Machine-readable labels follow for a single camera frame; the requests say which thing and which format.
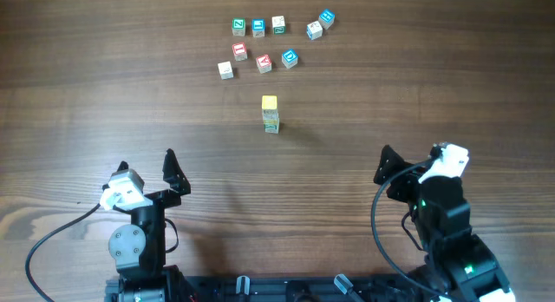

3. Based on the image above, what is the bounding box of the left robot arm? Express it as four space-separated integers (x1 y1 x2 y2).
100 149 198 302

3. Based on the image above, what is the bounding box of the yellow top block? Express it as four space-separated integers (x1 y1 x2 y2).
262 95 278 112

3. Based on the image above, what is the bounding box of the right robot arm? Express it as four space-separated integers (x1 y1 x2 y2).
369 142 516 301

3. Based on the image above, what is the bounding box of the plain block green side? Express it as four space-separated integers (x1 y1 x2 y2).
271 16 286 35

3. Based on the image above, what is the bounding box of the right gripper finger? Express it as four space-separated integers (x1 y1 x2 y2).
428 142 447 160
374 145 411 185

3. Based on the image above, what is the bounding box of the yellow sided picture block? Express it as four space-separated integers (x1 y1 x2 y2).
263 118 279 125

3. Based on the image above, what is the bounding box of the red A block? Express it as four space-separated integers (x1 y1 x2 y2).
256 54 272 74

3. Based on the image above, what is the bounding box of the white block blue side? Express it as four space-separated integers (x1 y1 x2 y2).
306 21 323 40

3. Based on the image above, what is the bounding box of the plain block red side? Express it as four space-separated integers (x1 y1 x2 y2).
218 62 234 80

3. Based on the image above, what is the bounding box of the red top block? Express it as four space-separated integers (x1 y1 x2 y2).
232 43 248 61

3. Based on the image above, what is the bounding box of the blue top block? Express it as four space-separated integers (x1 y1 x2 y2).
251 18 265 37

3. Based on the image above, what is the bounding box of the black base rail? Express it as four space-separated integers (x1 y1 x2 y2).
103 273 492 302

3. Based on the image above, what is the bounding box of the green N block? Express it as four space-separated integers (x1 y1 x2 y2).
232 17 246 36

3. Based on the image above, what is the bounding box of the blue D block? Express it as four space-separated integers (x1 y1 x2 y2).
282 49 298 69

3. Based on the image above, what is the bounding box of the blue block far right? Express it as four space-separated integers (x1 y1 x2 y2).
318 9 336 30

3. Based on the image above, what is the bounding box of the right camera cable black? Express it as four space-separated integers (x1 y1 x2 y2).
369 159 465 302

